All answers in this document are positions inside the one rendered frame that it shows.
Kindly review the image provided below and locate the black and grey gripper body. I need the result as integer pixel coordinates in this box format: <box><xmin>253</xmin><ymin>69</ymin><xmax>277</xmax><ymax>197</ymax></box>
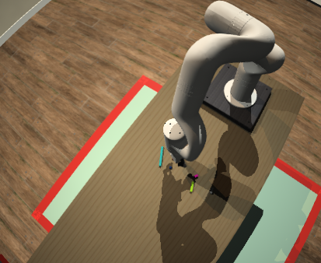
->
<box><xmin>169</xmin><ymin>153</ymin><xmax>183</xmax><ymax>163</ymax></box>

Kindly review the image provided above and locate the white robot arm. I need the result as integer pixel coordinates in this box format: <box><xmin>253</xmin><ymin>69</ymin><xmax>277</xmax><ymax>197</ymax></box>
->
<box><xmin>163</xmin><ymin>1</ymin><xmax>285</xmax><ymax>162</ymax></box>

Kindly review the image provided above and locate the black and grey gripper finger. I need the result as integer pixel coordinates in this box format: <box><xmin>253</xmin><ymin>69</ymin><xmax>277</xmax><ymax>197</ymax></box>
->
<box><xmin>178</xmin><ymin>159</ymin><xmax>187</xmax><ymax>168</ymax></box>

